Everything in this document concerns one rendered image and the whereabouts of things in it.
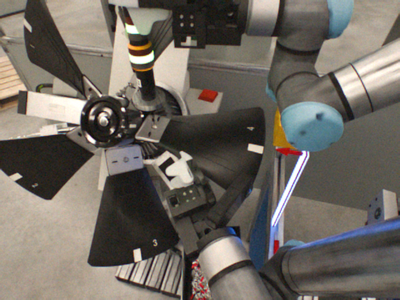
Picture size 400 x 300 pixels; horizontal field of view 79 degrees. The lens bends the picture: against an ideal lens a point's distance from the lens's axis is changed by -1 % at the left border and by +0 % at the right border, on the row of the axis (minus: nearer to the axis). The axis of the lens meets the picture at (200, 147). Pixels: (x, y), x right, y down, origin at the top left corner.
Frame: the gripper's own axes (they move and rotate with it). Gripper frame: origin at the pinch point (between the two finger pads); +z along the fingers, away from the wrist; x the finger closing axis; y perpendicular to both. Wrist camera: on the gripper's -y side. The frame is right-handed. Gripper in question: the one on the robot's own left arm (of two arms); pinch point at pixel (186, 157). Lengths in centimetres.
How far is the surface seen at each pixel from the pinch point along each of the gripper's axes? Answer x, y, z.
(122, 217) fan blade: 12.9, 18.7, 0.4
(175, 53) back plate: -3.6, -11.4, 39.2
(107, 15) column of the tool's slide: -7, 4, 80
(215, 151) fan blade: -0.2, -6.1, -1.5
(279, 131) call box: 16.1, -32.8, 9.7
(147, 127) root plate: -1.6, 5.4, 11.8
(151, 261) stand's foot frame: 107, 30, 26
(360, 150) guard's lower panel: 69, -99, 18
